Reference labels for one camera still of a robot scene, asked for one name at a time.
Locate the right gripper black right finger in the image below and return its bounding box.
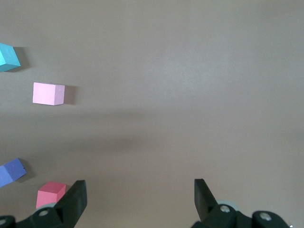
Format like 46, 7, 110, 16
191, 178, 292, 228

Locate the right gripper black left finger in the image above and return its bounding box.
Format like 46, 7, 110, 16
0, 180, 88, 228

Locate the red foam cube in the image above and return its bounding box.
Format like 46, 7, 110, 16
36, 181, 67, 209

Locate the purple foam cube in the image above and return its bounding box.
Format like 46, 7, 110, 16
0, 158, 27, 188

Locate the pink foam cube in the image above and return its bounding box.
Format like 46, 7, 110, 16
32, 82, 66, 106

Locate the light blue foam cube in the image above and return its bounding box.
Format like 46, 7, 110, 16
0, 43, 21, 72

